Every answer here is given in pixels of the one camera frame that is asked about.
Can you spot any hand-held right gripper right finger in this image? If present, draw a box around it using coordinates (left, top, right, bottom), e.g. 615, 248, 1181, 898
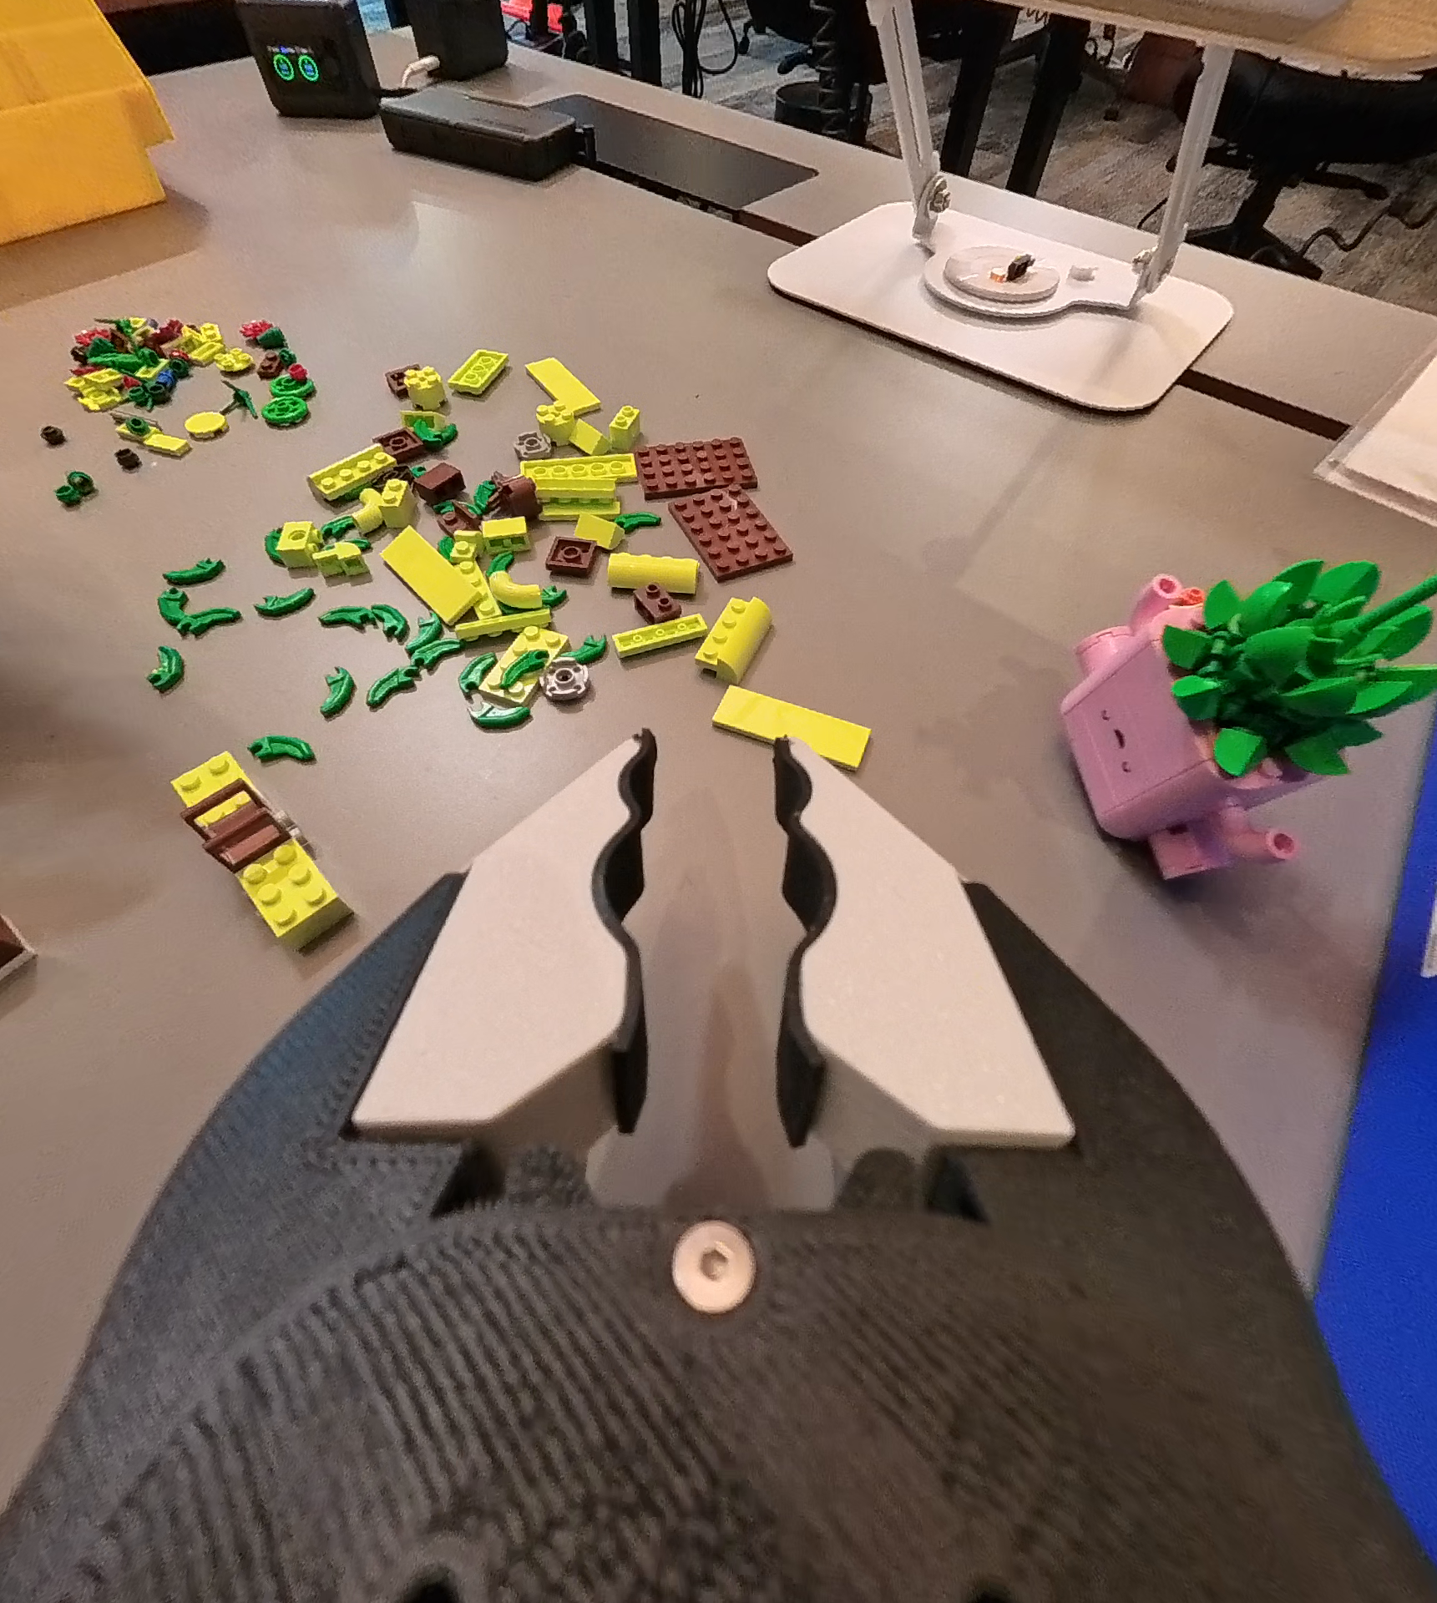
771, 736, 1079, 1190

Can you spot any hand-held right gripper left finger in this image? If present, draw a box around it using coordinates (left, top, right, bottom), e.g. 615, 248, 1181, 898
348, 730, 659, 1185

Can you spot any yellow and brown lego assembly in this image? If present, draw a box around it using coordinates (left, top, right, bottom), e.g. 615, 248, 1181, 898
171, 752, 357, 951

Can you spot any pile of small toy pieces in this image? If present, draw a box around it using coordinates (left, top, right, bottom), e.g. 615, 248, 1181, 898
40, 313, 317, 508

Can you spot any yellow plastic bin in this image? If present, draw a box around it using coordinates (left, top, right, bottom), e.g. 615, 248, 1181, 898
0, 0, 176, 270

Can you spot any pink toy planter figure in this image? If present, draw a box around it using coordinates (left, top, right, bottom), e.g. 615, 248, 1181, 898
1059, 532, 1437, 884

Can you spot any black charger green display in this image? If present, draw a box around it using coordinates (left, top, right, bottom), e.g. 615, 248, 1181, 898
234, 0, 384, 120

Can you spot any pile of toy bricks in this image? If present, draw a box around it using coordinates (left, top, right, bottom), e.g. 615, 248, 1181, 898
146, 352, 872, 772

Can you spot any blue labelled plastic bin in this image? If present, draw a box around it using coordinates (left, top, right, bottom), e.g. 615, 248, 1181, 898
1312, 588, 1437, 1603

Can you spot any black flat box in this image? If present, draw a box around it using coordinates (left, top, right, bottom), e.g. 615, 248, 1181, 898
379, 88, 581, 178

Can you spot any black power adapter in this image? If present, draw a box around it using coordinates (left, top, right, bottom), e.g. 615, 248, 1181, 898
402, 0, 509, 79

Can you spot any white book stand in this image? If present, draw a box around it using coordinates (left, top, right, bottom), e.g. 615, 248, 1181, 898
768, 0, 1437, 413

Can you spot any printed paper sheet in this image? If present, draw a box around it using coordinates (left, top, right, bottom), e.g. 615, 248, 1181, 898
1312, 317, 1437, 547

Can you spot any black office chair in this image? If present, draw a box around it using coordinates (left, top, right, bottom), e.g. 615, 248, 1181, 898
1149, 43, 1437, 283

